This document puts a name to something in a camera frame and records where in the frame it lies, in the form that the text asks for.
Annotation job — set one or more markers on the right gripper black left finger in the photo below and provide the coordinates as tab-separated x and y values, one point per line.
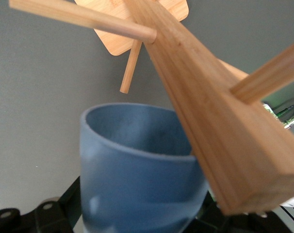
28	223

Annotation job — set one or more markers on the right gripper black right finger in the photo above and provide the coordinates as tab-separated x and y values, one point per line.
234	224

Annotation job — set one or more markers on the blue plastic cup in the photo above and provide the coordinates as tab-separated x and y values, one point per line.
137	189

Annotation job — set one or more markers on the wooden cup rack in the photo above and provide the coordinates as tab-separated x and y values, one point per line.
210	109

